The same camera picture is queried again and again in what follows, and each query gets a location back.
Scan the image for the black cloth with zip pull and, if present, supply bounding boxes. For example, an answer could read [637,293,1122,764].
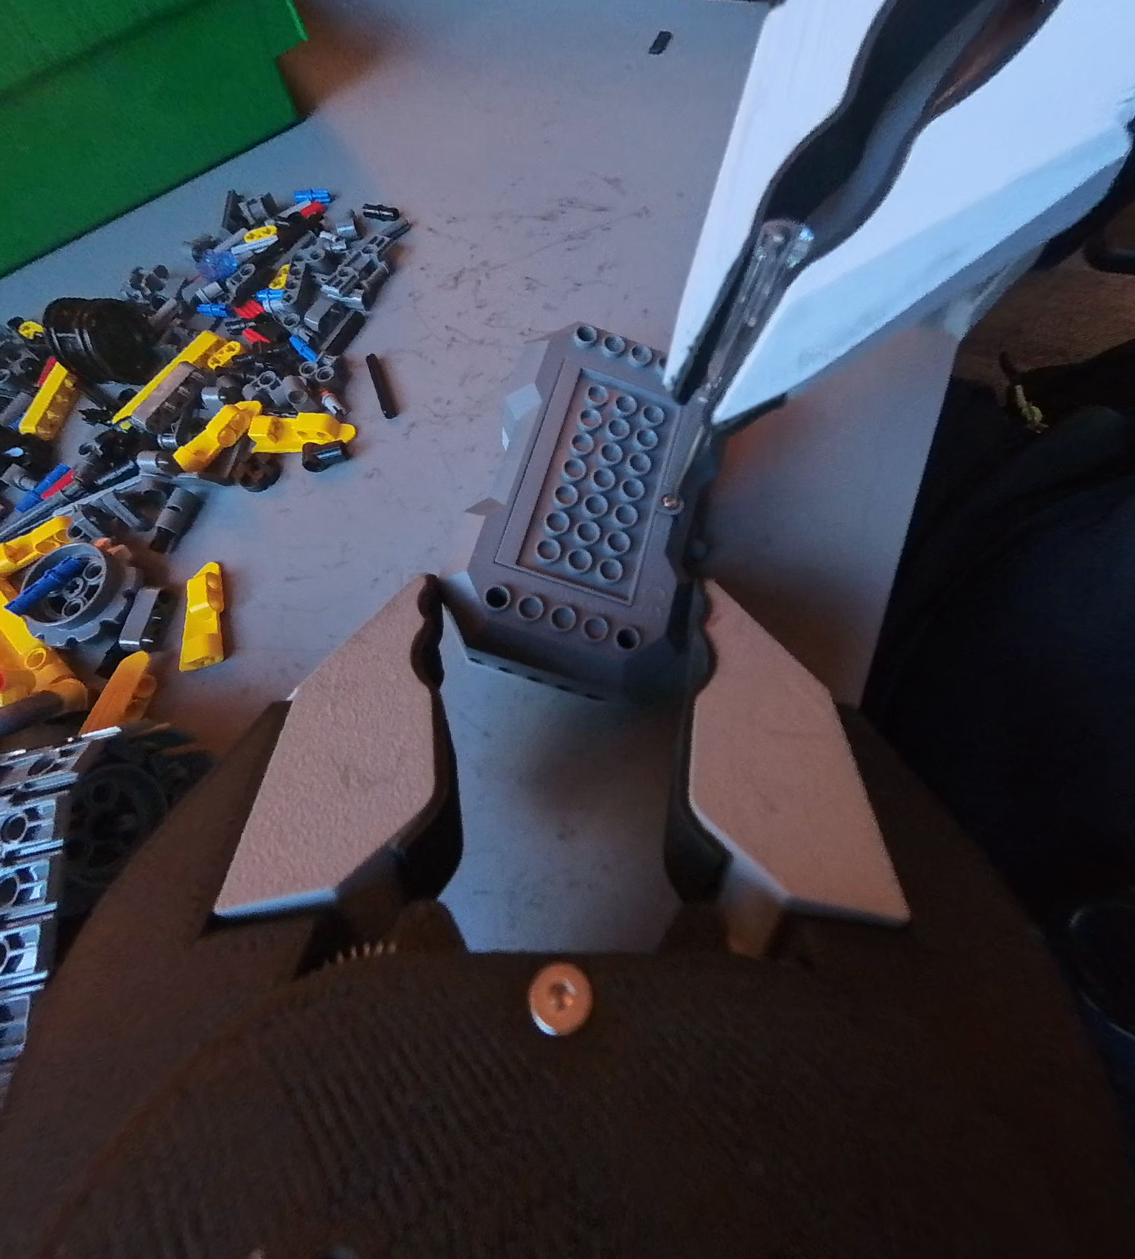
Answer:
[872,329,1135,689]

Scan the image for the black ribbed tyre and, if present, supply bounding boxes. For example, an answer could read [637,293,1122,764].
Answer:
[41,295,168,386]

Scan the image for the green plastic bin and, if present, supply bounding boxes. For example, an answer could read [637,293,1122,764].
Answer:
[0,0,308,308]

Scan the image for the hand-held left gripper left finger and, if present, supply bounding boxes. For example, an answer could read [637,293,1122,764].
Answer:
[214,573,471,920]

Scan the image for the pile of small brick pieces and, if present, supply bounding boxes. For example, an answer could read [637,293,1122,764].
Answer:
[0,186,412,709]

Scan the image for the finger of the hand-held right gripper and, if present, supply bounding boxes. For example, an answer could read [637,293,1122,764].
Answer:
[661,0,907,399]
[708,0,1135,426]

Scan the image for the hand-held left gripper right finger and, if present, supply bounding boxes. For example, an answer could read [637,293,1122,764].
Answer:
[663,574,913,957]

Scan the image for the short yellow curved piece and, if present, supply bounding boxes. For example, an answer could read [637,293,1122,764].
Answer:
[179,559,227,672]

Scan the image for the long yellow panel piece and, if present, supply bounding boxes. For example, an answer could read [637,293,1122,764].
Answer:
[80,649,158,734]

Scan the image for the grey sprocket wheel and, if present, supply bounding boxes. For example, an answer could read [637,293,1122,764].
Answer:
[21,538,141,650]

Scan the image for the grey studded battery box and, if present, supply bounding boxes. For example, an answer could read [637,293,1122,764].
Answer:
[466,322,716,701]

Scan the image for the clear-handled screwdriver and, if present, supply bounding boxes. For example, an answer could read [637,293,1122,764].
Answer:
[663,217,817,507]

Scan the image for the black round badge reel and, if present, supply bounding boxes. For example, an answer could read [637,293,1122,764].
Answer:
[1067,889,1135,1054]

